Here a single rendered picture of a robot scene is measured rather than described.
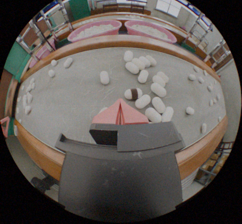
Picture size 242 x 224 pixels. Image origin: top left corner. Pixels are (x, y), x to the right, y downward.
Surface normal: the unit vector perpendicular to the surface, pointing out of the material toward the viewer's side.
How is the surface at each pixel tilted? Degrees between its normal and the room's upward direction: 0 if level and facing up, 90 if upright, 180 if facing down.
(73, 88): 0
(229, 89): 90
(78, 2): 90
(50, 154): 45
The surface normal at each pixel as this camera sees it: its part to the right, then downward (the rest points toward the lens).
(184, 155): 0.00, -0.85
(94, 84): 0.00, -0.24
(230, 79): -1.00, 0.04
